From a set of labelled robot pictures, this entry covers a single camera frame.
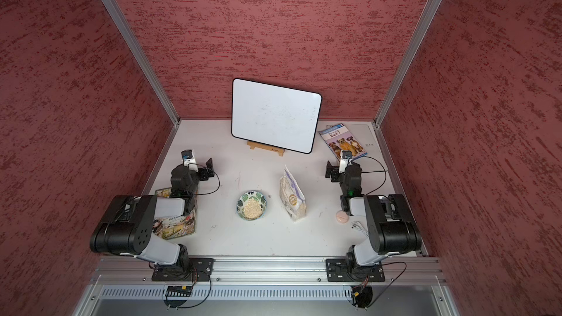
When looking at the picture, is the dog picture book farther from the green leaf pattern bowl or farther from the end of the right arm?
the green leaf pattern bowl

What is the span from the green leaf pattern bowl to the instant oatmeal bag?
9 centimetres

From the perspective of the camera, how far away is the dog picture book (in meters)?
1.08

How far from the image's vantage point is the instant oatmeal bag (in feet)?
2.48

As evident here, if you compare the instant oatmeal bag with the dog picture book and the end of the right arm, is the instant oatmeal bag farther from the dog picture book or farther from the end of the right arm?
the dog picture book

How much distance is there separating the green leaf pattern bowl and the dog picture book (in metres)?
0.43

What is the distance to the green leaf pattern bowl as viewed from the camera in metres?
0.86

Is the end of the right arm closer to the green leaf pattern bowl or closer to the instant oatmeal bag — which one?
the instant oatmeal bag

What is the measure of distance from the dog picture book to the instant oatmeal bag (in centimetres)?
35

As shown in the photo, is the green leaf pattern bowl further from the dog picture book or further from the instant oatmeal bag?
the dog picture book

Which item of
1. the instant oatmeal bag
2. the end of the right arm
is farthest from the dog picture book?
the instant oatmeal bag

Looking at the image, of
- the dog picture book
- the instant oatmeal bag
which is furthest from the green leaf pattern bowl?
the dog picture book
